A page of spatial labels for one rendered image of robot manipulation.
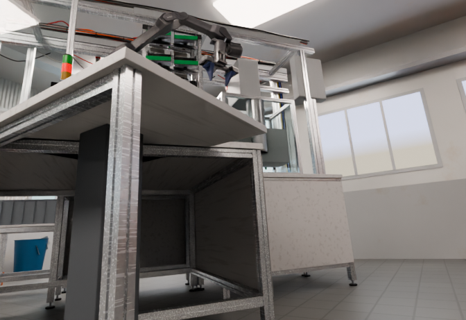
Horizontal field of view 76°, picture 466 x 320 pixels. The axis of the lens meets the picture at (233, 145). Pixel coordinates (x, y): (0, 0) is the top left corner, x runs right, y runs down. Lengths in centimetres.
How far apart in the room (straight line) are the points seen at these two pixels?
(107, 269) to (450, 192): 421
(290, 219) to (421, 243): 247
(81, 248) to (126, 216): 49
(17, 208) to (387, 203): 422
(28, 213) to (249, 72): 244
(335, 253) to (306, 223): 32
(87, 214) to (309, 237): 172
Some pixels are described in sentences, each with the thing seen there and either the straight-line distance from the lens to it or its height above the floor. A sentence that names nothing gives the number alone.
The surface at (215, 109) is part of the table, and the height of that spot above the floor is 83.
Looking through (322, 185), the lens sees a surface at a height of 76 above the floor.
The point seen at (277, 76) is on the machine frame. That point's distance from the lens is 340.
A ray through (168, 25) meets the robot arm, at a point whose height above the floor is 133.
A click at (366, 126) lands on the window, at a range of 472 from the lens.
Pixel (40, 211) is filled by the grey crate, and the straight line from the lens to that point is 345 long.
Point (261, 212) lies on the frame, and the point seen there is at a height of 53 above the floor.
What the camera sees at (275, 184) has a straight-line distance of 232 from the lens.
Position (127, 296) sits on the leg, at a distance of 67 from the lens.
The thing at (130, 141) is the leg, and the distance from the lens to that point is 69.
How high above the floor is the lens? 45
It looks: 16 degrees up
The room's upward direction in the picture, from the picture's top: 3 degrees counter-clockwise
